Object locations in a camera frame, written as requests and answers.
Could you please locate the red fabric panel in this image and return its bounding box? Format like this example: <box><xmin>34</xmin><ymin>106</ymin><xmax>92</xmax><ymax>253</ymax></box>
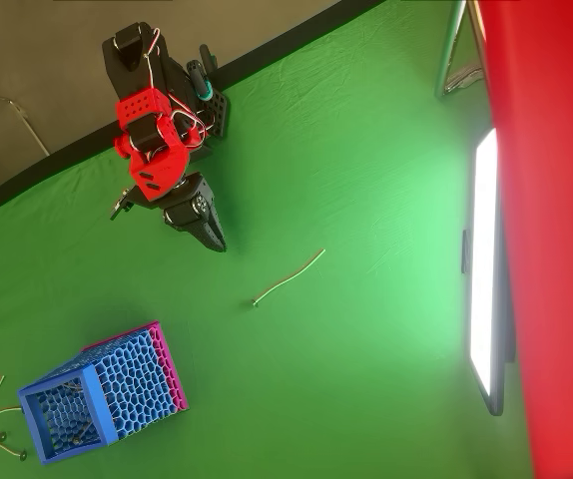
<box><xmin>475</xmin><ymin>0</ymin><xmax>573</xmax><ymax>479</ymax></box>

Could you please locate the green cloth with black edge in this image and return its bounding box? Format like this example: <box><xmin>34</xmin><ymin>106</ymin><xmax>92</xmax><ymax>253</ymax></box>
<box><xmin>0</xmin><ymin>0</ymin><xmax>537</xmax><ymax>479</ymax></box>

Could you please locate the blue and magenta lattice basket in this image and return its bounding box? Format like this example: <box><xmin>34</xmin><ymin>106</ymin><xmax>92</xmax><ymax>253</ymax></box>
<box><xmin>16</xmin><ymin>320</ymin><xmax>189</xmax><ymax>466</ymax></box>

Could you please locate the thin metal wire frame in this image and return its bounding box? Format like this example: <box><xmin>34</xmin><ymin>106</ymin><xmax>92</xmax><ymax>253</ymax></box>
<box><xmin>0</xmin><ymin>92</ymin><xmax>51</xmax><ymax>158</ymax></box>

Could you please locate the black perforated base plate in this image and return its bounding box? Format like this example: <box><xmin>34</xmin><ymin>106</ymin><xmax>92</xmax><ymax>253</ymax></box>
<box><xmin>194</xmin><ymin>88</ymin><xmax>231</xmax><ymax>142</ymax></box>

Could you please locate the small wrist camera board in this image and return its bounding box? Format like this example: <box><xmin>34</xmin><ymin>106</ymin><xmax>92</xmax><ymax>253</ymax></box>
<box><xmin>108</xmin><ymin>186</ymin><xmax>137</xmax><ymax>222</ymax></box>

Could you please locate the bright LED light panel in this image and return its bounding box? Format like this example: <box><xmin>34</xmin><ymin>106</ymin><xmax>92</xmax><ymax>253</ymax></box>
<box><xmin>460</xmin><ymin>127</ymin><xmax>517</xmax><ymax>418</ymax></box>

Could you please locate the black clamp with teal ring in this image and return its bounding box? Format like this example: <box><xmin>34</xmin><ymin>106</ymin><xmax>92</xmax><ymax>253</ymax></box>
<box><xmin>185</xmin><ymin>43</ymin><xmax>219</xmax><ymax>104</ymax></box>

